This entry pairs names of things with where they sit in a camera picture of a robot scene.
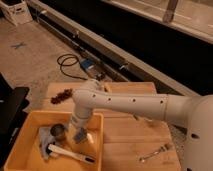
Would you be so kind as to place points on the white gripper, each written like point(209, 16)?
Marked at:
point(77, 125)

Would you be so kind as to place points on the blue sponge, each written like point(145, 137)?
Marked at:
point(80, 136)

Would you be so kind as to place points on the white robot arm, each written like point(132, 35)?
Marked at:
point(194, 113)

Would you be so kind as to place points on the bunch of dark grapes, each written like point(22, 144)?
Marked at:
point(61, 96)

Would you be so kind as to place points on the blue cloth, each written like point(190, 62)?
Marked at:
point(45, 139)

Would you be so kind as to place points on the blue power box device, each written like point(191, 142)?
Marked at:
point(92, 70)

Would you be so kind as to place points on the yellow plastic bin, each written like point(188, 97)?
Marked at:
point(25, 154)

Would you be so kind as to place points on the black chair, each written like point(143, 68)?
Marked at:
point(12, 115)

